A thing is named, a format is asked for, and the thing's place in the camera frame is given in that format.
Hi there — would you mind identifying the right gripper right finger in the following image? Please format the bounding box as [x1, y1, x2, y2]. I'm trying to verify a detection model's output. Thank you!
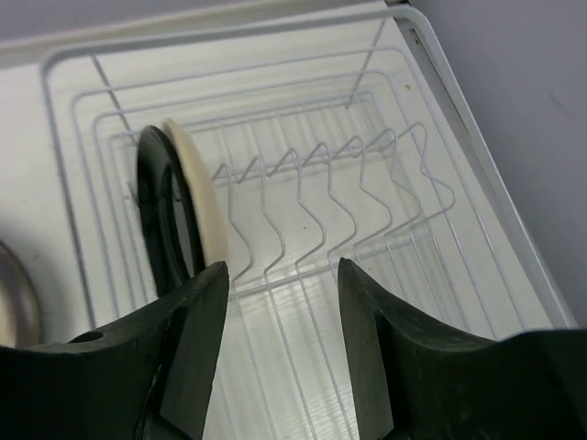
[338, 258, 586, 439]

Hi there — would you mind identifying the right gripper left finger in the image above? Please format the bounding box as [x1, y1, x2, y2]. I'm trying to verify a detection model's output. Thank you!
[1, 262, 229, 439]

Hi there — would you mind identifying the white wire dish rack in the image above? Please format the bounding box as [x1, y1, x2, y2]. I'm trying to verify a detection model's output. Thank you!
[40, 6, 577, 439]

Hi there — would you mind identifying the brown rimmed cream plate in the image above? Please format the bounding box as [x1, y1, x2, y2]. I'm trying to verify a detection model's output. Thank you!
[1, 242, 43, 348]

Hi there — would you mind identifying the cream plate with black spot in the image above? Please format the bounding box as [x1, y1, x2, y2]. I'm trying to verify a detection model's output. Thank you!
[162, 118, 228, 266]

